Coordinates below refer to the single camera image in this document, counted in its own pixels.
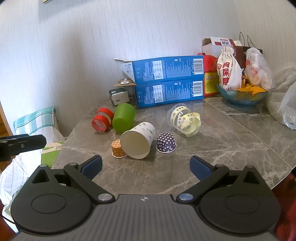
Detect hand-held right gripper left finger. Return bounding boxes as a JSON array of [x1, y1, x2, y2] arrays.
[[27, 155, 115, 206]]

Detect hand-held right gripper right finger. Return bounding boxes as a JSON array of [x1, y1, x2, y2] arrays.
[[176, 156, 267, 206]]

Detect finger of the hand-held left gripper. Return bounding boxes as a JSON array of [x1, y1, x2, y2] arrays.
[[0, 134, 47, 162]]

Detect orange dotted paper baking cup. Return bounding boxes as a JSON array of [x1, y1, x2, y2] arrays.
[[111, 139, 127, 158]]

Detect purple dotted paper baking cup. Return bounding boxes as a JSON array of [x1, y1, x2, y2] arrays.
[[156, 133, 177, 153]]

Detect red clear plastic cup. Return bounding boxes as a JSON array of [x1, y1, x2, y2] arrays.
[[91, 106, 114, 133]]

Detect clear plastic cup yellow lid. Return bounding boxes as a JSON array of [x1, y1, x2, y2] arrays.
[[167, 103, 202, 137]]

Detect green plastic cup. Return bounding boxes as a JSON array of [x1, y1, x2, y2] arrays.
[[112, 103, 136, 133]]

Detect white printed paper cup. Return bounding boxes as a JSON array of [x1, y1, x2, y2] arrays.
[[120, 122, 156, 159]]

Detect teal checked pillow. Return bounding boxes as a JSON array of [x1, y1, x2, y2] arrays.
[[13, 107, 58, 137]]

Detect green white carton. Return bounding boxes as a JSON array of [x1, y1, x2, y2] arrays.
[[41, 141, 65, 169]]

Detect brown wooden headboard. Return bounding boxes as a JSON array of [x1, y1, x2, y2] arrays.
[[0, 102, 14, 138]]

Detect small grey box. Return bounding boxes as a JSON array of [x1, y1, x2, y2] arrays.
[[109, 88, 130, 106]]

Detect blue glass bowl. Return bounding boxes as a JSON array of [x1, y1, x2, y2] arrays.
[[216, 83, 269, 107]]

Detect blue cardboard box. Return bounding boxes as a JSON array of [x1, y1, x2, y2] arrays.
[[135, 79, 204, 108]]

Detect red box yellow label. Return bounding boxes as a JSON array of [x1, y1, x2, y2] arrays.
[[198, 54, 222, 96]]

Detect cardboard card with white hooks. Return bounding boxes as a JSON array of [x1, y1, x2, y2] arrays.
[[113, 79, 137, 87]]

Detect orange snack packets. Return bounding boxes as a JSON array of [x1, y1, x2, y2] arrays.
[[238, 77, 266, 96]]

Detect dark red cloth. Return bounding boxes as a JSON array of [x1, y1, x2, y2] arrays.
[[274, 168, 296, 241]]

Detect blue cardboard box open flap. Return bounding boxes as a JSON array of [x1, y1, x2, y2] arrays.
[[114, 55, 205, 84]]

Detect large clear plastic bag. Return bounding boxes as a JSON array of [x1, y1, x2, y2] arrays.
[[266, 62, 296, 130]]

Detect white printed plastic bag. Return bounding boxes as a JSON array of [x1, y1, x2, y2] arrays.
[[245, 47, 274, 91]]

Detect white red open carton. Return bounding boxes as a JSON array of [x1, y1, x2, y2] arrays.
[[201, 37, 242, 56]]

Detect white drawstring cloth bag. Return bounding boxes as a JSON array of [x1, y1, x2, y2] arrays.
[[217, 46, 241, 91]]

